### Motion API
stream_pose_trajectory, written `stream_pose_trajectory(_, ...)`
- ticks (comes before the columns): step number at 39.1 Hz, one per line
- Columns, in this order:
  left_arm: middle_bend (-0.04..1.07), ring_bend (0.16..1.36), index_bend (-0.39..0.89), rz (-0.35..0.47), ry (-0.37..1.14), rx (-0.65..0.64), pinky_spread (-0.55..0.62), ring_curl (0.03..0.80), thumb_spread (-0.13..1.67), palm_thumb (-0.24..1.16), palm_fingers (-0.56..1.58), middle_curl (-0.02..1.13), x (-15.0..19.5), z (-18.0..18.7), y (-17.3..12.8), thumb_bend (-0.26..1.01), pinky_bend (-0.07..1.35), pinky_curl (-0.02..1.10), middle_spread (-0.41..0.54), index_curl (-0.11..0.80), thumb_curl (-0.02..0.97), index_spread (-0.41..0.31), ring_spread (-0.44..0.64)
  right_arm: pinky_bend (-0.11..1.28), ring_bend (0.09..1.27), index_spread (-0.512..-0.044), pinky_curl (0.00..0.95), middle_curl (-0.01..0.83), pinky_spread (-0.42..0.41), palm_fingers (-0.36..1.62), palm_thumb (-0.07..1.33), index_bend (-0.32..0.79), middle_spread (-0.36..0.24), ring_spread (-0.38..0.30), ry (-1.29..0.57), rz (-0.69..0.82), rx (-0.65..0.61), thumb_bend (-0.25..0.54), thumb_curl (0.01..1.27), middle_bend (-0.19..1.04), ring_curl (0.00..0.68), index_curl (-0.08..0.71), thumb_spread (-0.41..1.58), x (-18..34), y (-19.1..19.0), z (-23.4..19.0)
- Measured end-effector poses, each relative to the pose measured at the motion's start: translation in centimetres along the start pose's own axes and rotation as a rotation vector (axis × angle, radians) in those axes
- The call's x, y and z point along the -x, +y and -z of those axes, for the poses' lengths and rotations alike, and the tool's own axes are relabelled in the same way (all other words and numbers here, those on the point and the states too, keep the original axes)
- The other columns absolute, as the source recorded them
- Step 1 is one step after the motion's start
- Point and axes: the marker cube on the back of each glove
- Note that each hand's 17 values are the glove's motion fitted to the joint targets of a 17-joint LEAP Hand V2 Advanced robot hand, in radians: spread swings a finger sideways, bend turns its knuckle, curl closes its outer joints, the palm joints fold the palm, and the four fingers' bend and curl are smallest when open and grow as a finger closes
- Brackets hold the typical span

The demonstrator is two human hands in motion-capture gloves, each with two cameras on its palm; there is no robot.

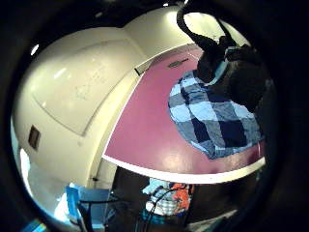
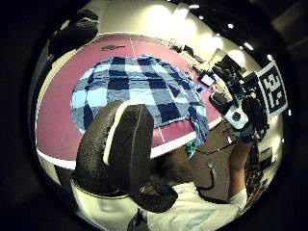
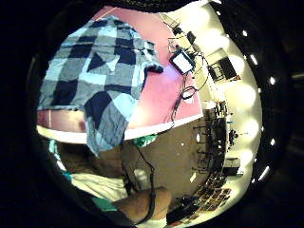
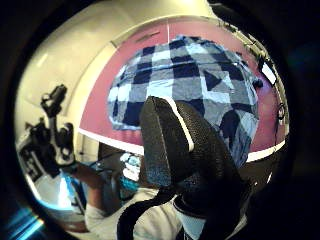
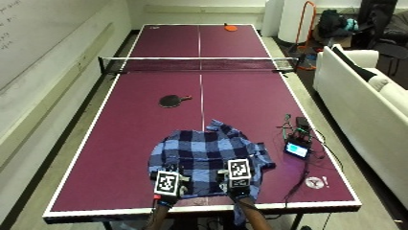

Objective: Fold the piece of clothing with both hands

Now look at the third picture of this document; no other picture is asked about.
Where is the black tablet with white screen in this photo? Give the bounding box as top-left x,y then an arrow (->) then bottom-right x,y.
169,49 -> 197,76

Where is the black cable on table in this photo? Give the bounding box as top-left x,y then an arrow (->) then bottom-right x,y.
164,74 -> 200,128

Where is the the person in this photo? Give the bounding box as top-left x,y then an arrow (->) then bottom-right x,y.
47,134 -> 174,226

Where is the small black device box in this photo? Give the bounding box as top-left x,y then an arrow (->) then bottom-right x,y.
186,30 -> 198,46

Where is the blue plaid shirt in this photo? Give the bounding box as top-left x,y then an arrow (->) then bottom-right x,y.
37,15 -> 164,157

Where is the black glove cable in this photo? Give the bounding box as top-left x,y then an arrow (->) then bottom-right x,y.
122,139 -> 158,223

